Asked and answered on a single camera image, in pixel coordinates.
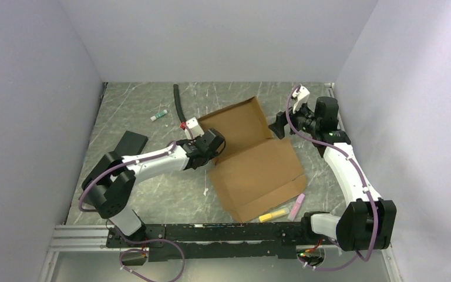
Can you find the black flat rectangular block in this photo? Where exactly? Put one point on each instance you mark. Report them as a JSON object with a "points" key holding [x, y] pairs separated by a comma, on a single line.
{"points": [[131, 143]]}

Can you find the yellow highlighter marker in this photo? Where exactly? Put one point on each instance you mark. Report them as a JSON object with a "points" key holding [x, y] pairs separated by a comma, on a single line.
{"points": [[274, 215]]}

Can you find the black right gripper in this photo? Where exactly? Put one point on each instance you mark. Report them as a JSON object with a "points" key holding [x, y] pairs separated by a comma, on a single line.
{"points": [[278, 126]]}

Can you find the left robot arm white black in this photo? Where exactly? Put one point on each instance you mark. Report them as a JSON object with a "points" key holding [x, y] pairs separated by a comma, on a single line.
{"points": [[107, 189]]}

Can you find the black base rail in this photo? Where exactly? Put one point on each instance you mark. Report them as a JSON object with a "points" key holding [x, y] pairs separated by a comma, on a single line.
{"points": [[283, 240]]}

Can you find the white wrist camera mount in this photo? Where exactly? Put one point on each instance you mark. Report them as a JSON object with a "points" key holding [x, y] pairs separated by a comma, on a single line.
{"points": [[299, 95], [192, 128]]}

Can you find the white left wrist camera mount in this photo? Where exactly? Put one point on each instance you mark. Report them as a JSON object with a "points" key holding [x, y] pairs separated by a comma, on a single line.
{"points": [[192, 128]]}

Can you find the brown cardboard box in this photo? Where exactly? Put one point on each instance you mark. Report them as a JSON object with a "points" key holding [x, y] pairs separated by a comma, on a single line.
{"points": [[256, 171]]}

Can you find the pink highlighter marker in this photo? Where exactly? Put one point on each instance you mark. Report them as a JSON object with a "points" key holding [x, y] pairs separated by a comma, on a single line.
{"points": [[296, 207]]}

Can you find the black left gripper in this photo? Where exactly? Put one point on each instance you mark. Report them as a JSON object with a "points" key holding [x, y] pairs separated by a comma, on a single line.
{"points": [[194, 140]]}

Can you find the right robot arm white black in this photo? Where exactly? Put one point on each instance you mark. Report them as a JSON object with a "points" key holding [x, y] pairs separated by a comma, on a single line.
{"points": [[367, 221]]}

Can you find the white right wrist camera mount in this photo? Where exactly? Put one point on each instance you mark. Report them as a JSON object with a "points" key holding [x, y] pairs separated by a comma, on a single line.
{"points": [[299, 95]]}

